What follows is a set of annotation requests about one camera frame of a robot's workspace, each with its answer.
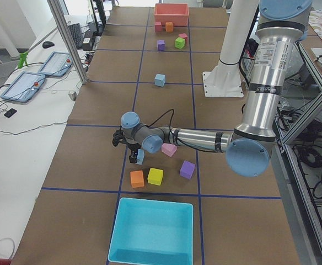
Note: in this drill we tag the teach pendant nearer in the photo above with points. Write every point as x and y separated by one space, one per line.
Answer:
24 87

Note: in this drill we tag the black computer mouse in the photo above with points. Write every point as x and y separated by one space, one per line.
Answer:
47 44

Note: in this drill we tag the white camera post base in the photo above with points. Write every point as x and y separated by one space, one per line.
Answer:
224 80

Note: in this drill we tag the light pink block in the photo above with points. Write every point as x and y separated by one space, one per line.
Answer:
169 149

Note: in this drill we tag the orange block near cyan bin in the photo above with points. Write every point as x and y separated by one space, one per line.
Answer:
137 179

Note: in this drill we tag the purple block near cyan bin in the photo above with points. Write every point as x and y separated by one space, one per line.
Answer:
187 169

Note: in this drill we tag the light blue block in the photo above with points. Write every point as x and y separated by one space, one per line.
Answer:
159 80
140 157

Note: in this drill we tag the magenta block beside green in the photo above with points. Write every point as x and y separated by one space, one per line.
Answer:
184 36

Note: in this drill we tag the pink plastic bin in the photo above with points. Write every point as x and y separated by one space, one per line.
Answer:
177 13

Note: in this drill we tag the purple block near pink bin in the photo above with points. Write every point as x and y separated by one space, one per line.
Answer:
160 45

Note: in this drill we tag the yellow block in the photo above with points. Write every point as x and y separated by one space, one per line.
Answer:
155 176

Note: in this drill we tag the cyan plastic bin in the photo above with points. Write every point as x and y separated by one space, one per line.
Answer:
152 232

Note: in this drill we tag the teach pendant farther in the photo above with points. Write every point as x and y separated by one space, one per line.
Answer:
56 65

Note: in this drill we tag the small metal cylinder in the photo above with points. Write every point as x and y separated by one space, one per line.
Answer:
72 95

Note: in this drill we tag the black phone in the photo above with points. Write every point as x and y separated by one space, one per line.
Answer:
10 113

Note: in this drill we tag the magenta block near pink bin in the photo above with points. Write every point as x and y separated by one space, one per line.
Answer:
157 26

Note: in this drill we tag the black keyboard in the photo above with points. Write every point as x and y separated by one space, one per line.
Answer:
76 33

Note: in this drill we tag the aluminium frame post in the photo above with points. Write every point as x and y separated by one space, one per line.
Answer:
64 31

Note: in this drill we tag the green clamp toy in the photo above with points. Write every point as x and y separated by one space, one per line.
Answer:
22 60

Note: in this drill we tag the orange block near pink bin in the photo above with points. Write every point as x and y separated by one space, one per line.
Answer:
169 27

